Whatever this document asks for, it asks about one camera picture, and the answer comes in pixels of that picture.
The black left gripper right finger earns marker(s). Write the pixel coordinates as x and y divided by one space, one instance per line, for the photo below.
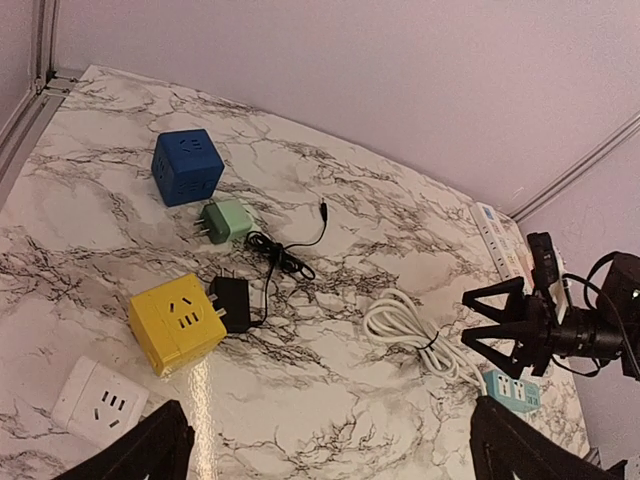
503 446

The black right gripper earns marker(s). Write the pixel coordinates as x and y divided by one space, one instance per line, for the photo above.
537 325

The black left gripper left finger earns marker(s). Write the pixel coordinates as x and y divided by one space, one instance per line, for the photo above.
159 447

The teal power strip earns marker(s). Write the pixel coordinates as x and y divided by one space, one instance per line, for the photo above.
516 395

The blue cube socket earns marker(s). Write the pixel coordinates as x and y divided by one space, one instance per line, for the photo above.
186 166

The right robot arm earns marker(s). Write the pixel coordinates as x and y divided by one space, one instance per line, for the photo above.
604 330

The green plug adapter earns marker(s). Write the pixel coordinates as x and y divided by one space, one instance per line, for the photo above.
223 221

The white cube socket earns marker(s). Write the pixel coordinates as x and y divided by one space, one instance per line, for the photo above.
98 404

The long white power strip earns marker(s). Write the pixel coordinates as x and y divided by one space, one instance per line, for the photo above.
500 248

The yellow cube socket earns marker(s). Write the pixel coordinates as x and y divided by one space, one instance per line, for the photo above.
175 324

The black power adapter with cable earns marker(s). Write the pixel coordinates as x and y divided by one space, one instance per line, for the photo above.
232 295

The right aluminium frame post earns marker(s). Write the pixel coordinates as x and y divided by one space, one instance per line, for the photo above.
578 169

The aluminium frame post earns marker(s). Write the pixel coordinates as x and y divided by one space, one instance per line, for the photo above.
32 86
578 169

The left aluminium frame post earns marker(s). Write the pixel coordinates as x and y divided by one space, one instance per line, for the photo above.
32 86

